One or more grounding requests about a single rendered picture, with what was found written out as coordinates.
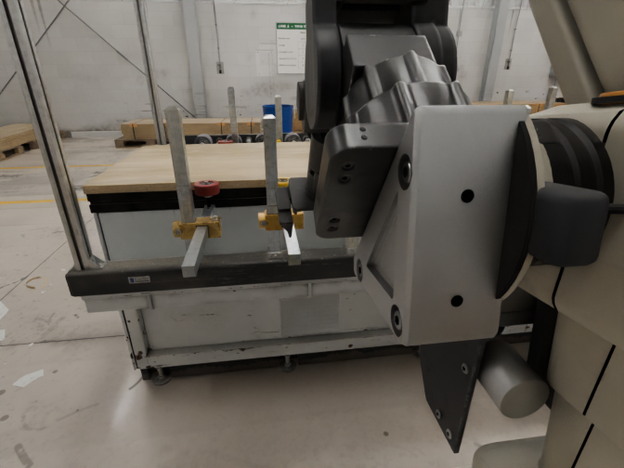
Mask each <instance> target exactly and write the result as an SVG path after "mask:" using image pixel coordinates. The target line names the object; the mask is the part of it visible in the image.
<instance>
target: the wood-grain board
mask: <svg viewBox="0 0 624 468"><path fill-rule="evenodd" d="M186 149H187V155H188V168H189V174H190V182H191V188H192V190H194V183H196V182H198V181H202V180H216V181H218V182H219V188H220V189H241V188H265V187H266V169H265V152H264V143H229V144H190V145H186ZM309 149H310V141H307V142H277V159H278V177H307V167H308V158H309ZM82 188H83V192H84V194H99V193H123V192H146V191H170V190H176V180H175V174H174V168H173V162H172V156H171V150H170V145H152V146H143V147H141V148H140V149H138V150H136V151H135V152H133V153H131V154H130V155H128V156H127V157H125V158H124V159H122V160H121V161H119V162H117V163H116V164H114V165H113V166H112V167H111V168H109V169H108V170H106V171H104V172H103V173H101V174H100V175H98V176H96V177H95V178H93V179H92V180H90V181H89V182H87V183H86V184H84V185H83V186H82Z"/></svg>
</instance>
